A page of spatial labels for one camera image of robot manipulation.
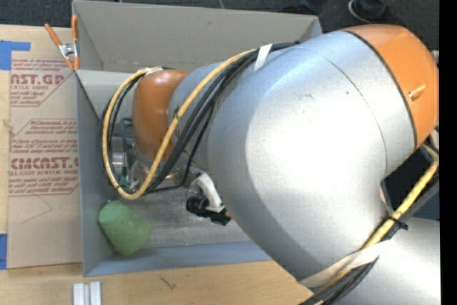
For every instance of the green cup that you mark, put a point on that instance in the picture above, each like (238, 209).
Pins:
(124, 228)

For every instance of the brown cardboard board red print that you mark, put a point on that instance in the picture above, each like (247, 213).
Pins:
(43, 218)

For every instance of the grey metal bin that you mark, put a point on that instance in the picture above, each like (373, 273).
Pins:
(185, 35)

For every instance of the black cylinder on white bracket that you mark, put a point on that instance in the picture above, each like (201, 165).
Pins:
(210, 193)

